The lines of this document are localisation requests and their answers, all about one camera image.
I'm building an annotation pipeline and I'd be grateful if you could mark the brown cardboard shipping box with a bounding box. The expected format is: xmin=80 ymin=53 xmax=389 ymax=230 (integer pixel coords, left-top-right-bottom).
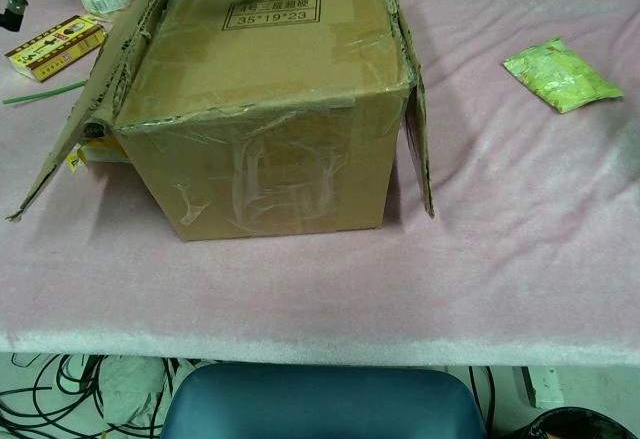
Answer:
xmin=4 ymin=0 xmax=436 ymax=243

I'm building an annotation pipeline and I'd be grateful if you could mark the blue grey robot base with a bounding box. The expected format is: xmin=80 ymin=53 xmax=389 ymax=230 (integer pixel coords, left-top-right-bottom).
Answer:
xmin=160 ymin=362 xmax=489 ymax=439

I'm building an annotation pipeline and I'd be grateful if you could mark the yellow red small carton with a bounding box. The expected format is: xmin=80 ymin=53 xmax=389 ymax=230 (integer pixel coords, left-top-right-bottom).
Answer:
xmin=3 ymin=13 xmax=107 ymax=83

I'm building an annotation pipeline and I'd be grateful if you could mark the thin green stick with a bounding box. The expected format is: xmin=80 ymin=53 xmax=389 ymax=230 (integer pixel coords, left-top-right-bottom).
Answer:
xmin=1 ymin=80 xmax=89 ymax=106

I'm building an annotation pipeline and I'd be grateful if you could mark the green yellow foil packet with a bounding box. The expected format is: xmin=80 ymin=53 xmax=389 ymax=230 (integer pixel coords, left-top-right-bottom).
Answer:
xmin=502 ymin=37 xmax=625 ymax=115

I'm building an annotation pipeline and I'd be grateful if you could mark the pink foam table cover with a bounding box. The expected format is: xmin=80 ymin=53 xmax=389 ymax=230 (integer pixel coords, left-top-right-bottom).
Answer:
xmin=0 ymin=0 xmax=640 ymax=368

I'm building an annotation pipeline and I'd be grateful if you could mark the white crumpled plastic bag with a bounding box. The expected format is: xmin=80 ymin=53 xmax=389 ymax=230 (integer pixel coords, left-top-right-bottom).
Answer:
xmin=97 ymin=356 xmax=174 ymax=428

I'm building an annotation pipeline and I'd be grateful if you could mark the white table leg foot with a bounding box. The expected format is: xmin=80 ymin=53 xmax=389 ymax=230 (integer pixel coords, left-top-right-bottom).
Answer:
xmin=517 ymin=366 xmax=566 ymax=410

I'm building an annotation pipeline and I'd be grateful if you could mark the black floor cable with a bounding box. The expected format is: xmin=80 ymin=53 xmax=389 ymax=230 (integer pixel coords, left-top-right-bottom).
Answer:
xmin=0 ymin=352 xmax=169 ymax=439

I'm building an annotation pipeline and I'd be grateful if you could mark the black cable beside base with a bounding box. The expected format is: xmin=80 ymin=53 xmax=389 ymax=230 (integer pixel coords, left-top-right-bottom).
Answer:
xmin=467 ymin=366 xmax=497 ymax=413

